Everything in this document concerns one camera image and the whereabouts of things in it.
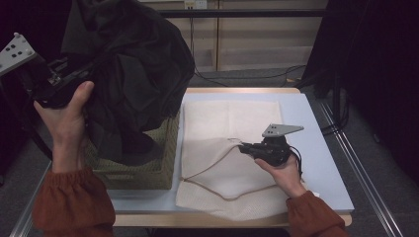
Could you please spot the metal floor rail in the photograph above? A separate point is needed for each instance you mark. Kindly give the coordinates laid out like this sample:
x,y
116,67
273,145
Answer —
x,y
383,214
23,219

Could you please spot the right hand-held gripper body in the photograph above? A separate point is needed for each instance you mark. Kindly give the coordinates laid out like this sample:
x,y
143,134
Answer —
x,y
275,151

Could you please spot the white foam board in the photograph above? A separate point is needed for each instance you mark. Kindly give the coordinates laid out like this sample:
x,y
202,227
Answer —
x,y
319,158

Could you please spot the black metal stand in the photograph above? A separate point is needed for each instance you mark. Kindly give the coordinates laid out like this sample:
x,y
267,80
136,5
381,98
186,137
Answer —
x,y
336,98

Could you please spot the black horizontal bar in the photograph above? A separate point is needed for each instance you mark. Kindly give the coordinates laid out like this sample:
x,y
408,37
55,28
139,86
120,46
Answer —
x,y
247,13

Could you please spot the person's right hand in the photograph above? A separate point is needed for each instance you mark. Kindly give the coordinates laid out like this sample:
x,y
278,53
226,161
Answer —
x,y
286,177

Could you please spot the green woven basket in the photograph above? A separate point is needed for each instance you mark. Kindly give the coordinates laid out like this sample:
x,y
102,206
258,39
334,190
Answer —
x,y
145,177

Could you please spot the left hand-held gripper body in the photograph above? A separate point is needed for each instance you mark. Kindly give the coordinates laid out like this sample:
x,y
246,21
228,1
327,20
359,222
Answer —
x,y
42,85

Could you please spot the black jacket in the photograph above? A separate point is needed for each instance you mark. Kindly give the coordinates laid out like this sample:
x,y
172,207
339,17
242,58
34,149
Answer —
x,y
138,72

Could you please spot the white wall socket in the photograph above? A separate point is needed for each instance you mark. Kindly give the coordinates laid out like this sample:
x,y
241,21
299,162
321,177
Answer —
x,y
195,4

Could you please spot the person's left hand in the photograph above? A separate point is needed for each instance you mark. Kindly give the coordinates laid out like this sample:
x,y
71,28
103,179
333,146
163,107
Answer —
x,y
66,131

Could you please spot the cream mesh laundry bag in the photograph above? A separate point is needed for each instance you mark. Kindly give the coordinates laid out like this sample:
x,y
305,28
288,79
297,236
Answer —
x,y
210,177

